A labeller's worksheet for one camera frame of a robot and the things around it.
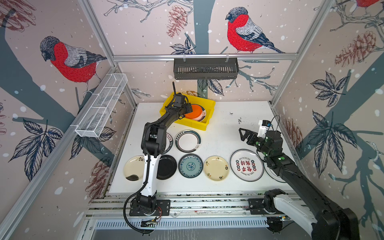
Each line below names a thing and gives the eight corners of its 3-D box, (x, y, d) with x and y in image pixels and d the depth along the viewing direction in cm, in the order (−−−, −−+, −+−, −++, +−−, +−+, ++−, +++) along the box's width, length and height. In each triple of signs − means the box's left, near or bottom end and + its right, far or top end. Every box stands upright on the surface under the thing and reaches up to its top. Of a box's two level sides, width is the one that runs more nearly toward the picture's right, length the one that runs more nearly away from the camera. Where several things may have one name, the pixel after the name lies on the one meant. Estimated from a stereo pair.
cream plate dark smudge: (124, 183, 84) (122, 182, 82) (126, 160, 93) (124, 158, 91) (144, 179, 85) (142, 177, 83) (144, 156, 94) (143, 154, 92)
